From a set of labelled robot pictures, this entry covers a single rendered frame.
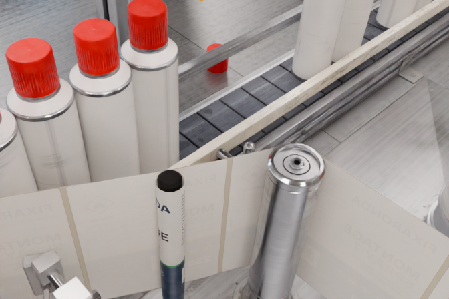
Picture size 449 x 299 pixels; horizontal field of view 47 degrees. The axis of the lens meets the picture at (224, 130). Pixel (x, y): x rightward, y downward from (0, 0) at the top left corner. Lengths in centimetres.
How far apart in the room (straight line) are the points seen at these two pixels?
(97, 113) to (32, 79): 7
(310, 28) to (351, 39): 8
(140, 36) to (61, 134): 10
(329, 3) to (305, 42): 6
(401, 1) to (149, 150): 47
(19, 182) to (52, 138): 4
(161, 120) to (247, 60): 35
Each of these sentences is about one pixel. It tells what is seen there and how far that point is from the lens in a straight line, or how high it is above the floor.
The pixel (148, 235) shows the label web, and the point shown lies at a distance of 38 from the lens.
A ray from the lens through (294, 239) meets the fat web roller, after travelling 38.
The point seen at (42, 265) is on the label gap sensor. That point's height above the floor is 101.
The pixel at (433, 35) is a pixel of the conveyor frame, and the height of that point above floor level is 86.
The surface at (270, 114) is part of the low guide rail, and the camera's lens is 60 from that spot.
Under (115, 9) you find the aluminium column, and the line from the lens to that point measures 60.
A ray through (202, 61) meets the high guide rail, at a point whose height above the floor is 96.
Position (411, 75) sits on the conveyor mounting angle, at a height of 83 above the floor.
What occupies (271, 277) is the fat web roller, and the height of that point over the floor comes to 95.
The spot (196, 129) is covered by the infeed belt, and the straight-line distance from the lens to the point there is 62.
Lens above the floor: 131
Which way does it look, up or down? 44 degrees down
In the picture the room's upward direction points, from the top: 4 degrees clockwise
